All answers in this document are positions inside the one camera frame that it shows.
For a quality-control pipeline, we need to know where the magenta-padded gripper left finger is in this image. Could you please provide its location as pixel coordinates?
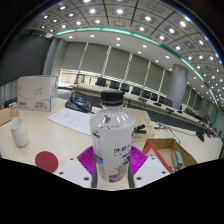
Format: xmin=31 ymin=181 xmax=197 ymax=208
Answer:
xmin=53 ymin=145 xmax=99 ymax=189

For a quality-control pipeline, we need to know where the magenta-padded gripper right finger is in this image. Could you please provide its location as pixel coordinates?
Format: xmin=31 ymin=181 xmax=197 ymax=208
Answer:
xmin=127 ymin=145 xmax=171 ymax=189

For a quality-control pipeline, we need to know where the white black-capped drink bottle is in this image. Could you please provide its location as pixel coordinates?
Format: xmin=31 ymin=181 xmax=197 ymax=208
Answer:
xmin=89 ymin=89 xmax=136 ymax=183

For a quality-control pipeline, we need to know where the black stapler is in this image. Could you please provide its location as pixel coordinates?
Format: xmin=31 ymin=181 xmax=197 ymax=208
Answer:
xmin=133 ymin=123 xmax=148 ymax=135

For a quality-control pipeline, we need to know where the open red-sided cardboard box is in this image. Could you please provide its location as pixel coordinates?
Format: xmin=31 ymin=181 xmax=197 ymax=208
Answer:
xmin=142 ymin=138 xmax=198 ymax=174

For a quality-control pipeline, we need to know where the grey whiteboard eraser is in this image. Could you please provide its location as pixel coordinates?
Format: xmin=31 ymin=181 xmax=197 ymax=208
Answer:
xmin=171 ymin=150 xmax=184 ymax=169

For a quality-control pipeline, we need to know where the flat round red coaster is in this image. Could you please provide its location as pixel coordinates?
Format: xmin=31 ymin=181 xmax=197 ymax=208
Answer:
xmin=34 ymin=150 xmax=60 ymax=174

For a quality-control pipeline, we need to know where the white printed paper sheet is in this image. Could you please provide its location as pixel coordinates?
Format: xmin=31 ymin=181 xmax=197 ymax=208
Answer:
xmin=47 ymin=107 xmax=98 ymax=136

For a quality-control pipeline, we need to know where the black bag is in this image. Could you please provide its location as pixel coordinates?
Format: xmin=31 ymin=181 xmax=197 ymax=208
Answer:
xmin=64 ymin=91 xmax=93 ymax=114

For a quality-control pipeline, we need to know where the row of black office chairs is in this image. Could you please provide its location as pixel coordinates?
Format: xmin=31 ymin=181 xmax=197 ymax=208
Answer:
xmin=94 ymin=77 xmax=194 ymax=116

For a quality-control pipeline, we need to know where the long curved conference desk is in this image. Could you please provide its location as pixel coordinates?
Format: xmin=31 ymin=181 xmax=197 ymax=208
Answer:
xmin=69 ymin=83 xmax=214 ymax=134

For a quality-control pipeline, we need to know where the large white paper carton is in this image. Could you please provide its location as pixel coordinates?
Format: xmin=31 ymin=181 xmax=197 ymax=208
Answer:
xmin=17 ymin=75 xmax=58 ymax=113

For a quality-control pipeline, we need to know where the group of ceiling lights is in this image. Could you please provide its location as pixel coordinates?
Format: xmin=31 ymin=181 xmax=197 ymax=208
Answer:
xmin=31 ymin=0 xmax=224 ymax=114

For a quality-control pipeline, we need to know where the white mug with yellow handle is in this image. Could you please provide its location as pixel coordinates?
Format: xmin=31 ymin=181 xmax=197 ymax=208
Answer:
xmin=9 ymin=117 xmax=30 ymax=148

